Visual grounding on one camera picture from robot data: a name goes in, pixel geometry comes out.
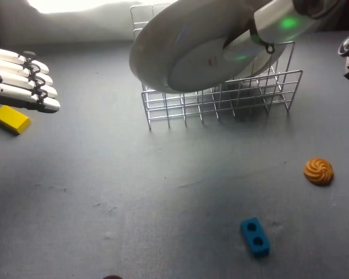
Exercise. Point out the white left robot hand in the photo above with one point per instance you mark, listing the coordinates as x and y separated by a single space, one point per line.
14 75

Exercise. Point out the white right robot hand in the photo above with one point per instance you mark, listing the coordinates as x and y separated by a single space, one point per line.
282 23

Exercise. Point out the yellow rectangular block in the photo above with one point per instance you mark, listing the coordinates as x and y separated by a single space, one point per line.
11 119

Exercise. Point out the orange swirl cookie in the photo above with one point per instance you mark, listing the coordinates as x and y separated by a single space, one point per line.
319 172

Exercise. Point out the blue block with two holes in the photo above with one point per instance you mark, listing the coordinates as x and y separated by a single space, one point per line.
255 236

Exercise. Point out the dark brown round cookie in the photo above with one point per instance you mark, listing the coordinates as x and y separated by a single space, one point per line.
112 277

